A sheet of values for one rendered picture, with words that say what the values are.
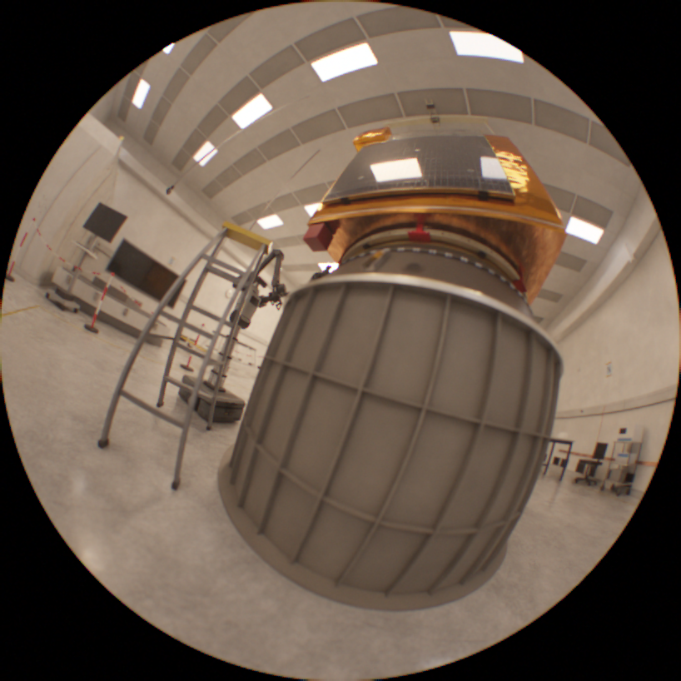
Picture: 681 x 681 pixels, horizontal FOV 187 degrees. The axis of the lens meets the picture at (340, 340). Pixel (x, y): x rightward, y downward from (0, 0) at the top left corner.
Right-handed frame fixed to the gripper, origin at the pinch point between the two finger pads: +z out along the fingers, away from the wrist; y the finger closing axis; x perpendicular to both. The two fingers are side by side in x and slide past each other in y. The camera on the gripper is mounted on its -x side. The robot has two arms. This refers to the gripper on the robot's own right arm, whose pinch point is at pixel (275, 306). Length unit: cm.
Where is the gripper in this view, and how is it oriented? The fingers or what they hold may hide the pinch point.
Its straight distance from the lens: 182.1
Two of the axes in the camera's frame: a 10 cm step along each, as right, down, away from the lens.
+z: 1.7, 9.2, -3.5
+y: 2.5, 3.0, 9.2
